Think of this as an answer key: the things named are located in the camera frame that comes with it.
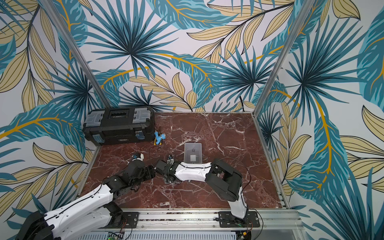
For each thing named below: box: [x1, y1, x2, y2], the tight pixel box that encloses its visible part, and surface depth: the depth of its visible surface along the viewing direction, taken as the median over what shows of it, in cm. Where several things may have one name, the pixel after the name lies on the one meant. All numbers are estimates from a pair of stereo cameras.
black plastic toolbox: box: [82, 106, 156, 146], surface depth 94 cm
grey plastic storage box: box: [184, 143, 202, 164], surface depth 100 cm
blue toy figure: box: [153, 131, 167, 146], surface depth 102 cm
